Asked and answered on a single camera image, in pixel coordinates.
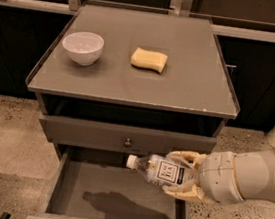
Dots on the round brass drawer knob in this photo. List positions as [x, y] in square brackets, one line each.
[127, 143]

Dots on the open middle drawer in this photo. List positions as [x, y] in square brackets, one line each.
[91, 184]

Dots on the grey drawer cabinet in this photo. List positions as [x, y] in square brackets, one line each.
[193, 95]

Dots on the clear plastic water bottle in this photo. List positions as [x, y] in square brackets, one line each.
[161, 171]

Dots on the small black object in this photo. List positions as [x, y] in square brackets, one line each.
[5, 215]

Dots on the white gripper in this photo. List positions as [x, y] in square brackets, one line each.
[217, 176]

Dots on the closed top drawer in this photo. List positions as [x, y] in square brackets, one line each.
[105, 136]

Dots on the white ceramic bowl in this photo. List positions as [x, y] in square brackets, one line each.
[83, 48]

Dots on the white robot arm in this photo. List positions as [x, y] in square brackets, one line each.
[255, 173]

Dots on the yellow sponge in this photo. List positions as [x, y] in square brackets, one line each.
[151, 60]

